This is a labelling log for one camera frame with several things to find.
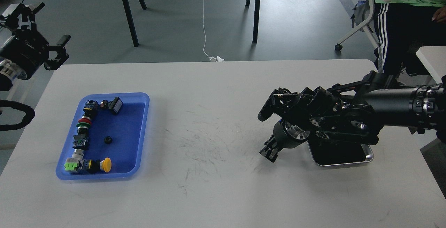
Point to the person's second hand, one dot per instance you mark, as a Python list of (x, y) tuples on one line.
[(440, 15)]

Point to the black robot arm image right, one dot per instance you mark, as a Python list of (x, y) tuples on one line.
[(342, 122)]

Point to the person in green shirt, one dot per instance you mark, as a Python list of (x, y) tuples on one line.
[(399, 25)]

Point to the black square push button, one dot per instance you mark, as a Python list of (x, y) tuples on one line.
[(113, 106)]

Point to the white office chair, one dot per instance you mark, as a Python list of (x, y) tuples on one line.
[(362, 20)]

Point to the black green contact block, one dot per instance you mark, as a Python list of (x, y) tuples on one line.
[(81, 142)]

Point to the red green ringed button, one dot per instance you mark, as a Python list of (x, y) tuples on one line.
[(83, 125)]

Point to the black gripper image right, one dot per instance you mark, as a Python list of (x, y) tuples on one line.
[(285, 135)]

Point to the green white switch block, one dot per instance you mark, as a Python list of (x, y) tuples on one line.
[(72, 164)]

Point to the black table legs left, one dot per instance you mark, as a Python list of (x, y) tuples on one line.
[(130, 21)]

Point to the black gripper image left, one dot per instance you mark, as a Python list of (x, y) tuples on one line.
[(27, 47)]

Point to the white side table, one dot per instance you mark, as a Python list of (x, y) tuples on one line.
[(434, 60)]

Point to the silver metal tray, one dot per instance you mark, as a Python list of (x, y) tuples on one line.
[(339, 153)]

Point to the yellow mushroom push button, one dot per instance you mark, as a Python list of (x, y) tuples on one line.
[(94, 166)]

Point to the blue plastic tray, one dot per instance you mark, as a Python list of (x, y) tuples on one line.
[(127, 130)]

